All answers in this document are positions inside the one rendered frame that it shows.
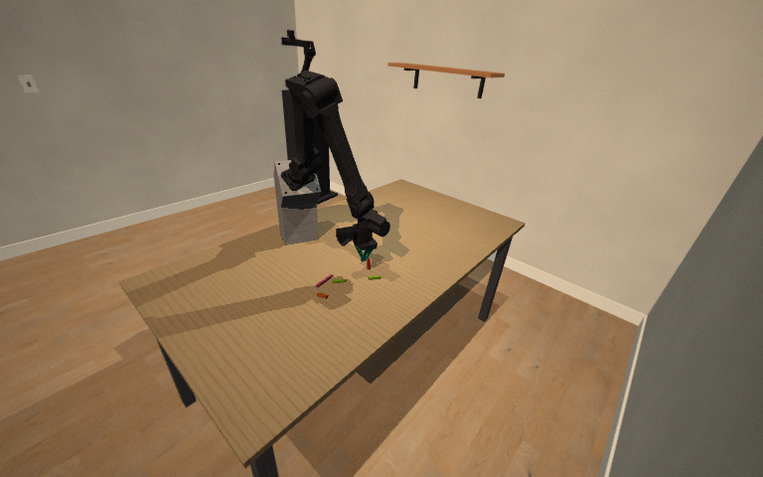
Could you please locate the pink rod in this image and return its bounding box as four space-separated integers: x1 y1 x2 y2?
316 274 333 287

